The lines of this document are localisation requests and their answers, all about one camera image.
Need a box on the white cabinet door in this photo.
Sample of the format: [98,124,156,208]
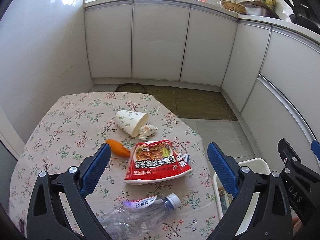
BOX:
[132,1,190,80]
[84,1,133,79]
[180,5,237,87]
[221,20,272,113]

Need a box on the green yellow packet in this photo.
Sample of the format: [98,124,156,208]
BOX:
[252,0,277,8]

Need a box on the white paper cup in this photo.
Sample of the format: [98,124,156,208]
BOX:
[115,109,149,137]

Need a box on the orange peel piece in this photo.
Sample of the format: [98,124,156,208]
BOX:
[105,139,131,157]

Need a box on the red snack bag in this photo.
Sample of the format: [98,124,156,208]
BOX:
[124,141,193,185]

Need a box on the white kitchen countertop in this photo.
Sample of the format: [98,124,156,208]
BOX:
[84,0,320,34]

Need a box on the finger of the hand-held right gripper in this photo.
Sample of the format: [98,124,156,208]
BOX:
[277,138,305,167]
[311,140,320,158]

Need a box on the metal tray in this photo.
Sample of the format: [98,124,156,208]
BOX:
[244,4,280,19]

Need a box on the wicker basket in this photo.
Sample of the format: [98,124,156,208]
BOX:
[221,0,247,13]

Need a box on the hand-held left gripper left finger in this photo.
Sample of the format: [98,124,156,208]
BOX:
[26,142,112,240]

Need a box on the white cabinet drawer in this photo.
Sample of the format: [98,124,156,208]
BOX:
[259,27,320,140]
[240,76,320,160]

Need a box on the round woven mat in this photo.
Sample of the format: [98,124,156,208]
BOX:
[115,82,147,93]

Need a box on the olive floor mat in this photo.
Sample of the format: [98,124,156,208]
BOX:
[174,87,238,121]
[144,85,175,110]

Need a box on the white tissue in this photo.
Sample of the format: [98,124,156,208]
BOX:
[138,124,158,140]

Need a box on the black frying pan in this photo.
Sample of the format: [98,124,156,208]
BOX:
[279,0,318,30]

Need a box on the floral tablecloth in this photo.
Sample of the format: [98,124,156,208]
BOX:
[9,91,223,240]

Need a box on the clear plastic bottle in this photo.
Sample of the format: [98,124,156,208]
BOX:
[99,193,181,240]

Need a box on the white trash bin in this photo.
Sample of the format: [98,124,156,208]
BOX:
[212,158,269,220]

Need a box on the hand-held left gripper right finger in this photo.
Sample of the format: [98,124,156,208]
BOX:
[207,142,293,240]

